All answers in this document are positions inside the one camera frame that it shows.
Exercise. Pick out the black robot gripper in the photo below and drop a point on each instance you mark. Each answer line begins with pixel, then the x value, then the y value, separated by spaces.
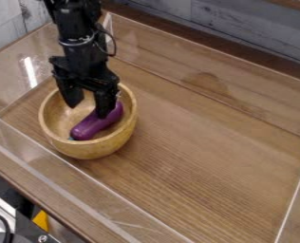
pixel 82 69

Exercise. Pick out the purple toy eggplant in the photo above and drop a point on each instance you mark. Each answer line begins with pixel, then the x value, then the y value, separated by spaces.
pixel 91 125

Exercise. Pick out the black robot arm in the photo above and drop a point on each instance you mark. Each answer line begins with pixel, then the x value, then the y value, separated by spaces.
pixel 77 20

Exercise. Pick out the brown wooden bowl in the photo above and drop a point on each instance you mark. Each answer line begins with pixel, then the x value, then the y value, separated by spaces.
pixel 58 118

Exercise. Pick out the black and yellow equipment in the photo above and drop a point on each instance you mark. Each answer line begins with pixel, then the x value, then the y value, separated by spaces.
pixel 18 227

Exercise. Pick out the clear acrylic corner bracket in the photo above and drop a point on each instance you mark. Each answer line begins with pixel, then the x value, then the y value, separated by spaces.
pixel 107 23

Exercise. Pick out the clear acrylic tray wall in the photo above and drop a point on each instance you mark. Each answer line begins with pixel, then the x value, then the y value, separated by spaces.
pixel 90 209

